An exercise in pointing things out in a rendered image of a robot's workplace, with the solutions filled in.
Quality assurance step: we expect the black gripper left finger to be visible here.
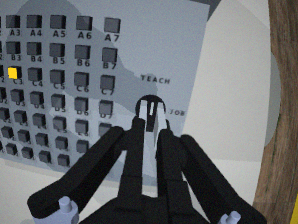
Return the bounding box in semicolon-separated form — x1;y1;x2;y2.
27;100;147;224

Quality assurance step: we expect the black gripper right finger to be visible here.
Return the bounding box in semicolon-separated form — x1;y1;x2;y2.
154;102;267;224

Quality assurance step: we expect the grey machine console with keypad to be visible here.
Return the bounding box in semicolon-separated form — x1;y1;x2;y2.
0;0;221;186

